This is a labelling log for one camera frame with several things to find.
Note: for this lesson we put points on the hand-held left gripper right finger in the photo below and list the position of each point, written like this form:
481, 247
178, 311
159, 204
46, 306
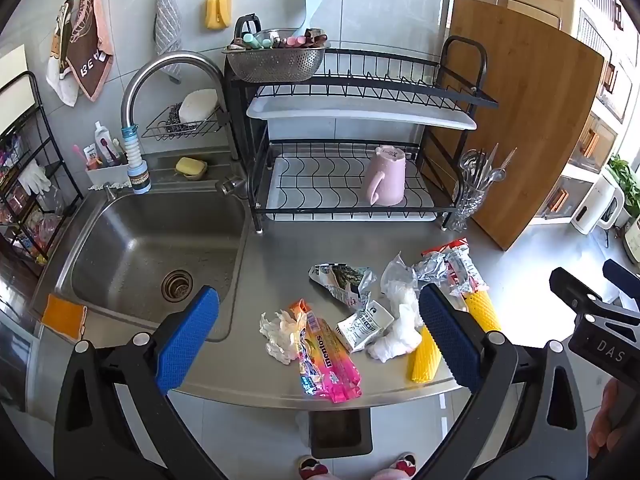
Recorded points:
447, 335

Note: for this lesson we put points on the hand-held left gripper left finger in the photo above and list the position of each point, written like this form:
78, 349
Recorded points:
187, 335

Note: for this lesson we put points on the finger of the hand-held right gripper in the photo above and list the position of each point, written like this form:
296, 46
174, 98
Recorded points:
575, 292
622, 277

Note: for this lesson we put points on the seaweed snack wrapper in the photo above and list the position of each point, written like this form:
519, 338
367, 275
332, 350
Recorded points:
345, 280

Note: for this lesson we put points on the dark waste bin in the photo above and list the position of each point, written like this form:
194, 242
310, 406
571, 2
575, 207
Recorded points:
340, 430

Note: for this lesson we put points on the person's right hand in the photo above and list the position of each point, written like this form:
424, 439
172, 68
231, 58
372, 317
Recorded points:
602, 420

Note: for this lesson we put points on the yellow foam fruit net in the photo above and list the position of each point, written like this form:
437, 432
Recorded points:
482, 310
425, 357

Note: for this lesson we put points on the white plastic bag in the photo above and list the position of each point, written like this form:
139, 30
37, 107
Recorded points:
400, 325

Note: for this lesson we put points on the red silver snack wrapper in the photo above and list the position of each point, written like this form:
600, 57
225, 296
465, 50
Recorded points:
450, 265

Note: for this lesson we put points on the white electric kettle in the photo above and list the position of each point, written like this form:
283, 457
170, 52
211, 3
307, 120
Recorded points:
595, 205

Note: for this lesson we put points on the small white sachet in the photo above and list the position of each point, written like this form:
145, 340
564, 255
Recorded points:
362, 325

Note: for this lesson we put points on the small crumpled white tissue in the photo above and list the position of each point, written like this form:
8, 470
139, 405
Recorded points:
277, 337

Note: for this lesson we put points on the green potted plant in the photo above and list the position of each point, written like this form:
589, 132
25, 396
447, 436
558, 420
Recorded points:
625, 175

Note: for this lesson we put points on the stainless steel sink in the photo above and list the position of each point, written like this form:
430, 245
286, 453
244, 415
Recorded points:
130, 250

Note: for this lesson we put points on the pink candy wrapper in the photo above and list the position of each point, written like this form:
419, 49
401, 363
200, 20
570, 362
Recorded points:
325, 355

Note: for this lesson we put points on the orange cleaning cloth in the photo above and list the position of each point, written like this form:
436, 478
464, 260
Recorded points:
62, 317

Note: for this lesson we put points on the beige storage cabinet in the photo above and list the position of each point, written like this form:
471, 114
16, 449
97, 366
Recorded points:
595, 145

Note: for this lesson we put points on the red slipper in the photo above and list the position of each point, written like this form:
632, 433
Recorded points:
405, 465
312, 469

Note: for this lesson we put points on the bunch of steel cutlery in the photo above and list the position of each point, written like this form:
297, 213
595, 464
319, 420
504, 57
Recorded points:
482, 170

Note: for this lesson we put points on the yellow soap bar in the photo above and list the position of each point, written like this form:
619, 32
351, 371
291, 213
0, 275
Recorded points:
190, 165

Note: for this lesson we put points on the pink mug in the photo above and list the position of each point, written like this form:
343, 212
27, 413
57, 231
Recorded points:
385, 175

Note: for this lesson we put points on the wooden cutting board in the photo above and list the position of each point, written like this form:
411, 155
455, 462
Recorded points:
530, 125

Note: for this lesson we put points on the white toothbrush holder box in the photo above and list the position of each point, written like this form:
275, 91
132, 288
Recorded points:
107, 175

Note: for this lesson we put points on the blue flexible faucet nozzle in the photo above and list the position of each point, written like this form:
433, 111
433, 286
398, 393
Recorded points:
136, 160

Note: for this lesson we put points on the white wide drip tray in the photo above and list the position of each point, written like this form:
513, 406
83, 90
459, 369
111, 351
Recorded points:
320, 185

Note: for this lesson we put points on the steel wool scrubber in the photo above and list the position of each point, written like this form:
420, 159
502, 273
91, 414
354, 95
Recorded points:
173, 120

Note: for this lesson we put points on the white gloves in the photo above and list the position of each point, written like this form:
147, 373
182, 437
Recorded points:
37, 177

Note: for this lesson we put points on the white round sponge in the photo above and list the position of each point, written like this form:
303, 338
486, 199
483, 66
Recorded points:
200, 105

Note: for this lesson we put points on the steel gooseneck faucet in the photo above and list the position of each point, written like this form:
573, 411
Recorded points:
165, 62

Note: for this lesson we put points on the black metal shelf rack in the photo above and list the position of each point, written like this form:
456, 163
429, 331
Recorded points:
30, 110

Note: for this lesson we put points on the white brown hanging towel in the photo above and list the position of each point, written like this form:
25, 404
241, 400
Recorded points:
62, 80

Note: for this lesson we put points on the steel colander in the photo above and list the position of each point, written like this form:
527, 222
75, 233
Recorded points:
275, 62

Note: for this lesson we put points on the brown pink hanging towel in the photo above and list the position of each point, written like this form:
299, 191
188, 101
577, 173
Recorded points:
92, 55

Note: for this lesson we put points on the grey striped hanging towel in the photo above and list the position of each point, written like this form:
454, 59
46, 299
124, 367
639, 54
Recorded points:
167, 20

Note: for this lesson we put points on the light blue rice paddle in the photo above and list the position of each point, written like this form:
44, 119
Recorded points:
312, 2

